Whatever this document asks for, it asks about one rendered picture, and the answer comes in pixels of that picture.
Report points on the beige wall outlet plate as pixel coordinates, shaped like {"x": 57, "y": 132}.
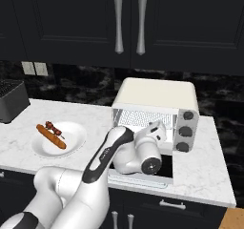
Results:
{"x": 28, "y": 68}
{"x": 41, "y": 69}

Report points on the white toaster oven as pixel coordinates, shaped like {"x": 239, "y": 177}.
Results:
{"x": 155, "y": 93}

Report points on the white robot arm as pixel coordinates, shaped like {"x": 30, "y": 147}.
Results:
{"x": 76, "y": 194}

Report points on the dark grey toaster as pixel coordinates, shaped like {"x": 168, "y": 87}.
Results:
{"x": 11, "y": 102}

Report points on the brown baguette bread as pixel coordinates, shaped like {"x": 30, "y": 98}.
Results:
{"x": 50, "y": 136}

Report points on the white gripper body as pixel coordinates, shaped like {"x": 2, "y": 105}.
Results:
{"x": 162, "y": 129}

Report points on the black toaster oven knob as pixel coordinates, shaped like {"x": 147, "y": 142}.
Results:
{"x": 185, "y": 131}
{"x": 182, "y": 147}
{"x": 188, "y": 115}

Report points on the black upper cupboard door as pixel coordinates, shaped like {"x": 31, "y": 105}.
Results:
{"x": 190, "y": 23}
{"x": 8, "y": 23}
{"x": 70, "y": 16}

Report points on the red kebab skewer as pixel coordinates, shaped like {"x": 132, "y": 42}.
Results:
{"x": 54, "y": 129}

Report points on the black drawer front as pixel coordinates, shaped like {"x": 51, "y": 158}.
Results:
{"x": 14, "y": 194}
{"x": 197, "y": 215}

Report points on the white round plate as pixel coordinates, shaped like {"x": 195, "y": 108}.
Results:
{"x": 73, "y": 137}

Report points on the toaster oven glass door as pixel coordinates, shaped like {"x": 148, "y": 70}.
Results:
{"x": 166, "y": 167}

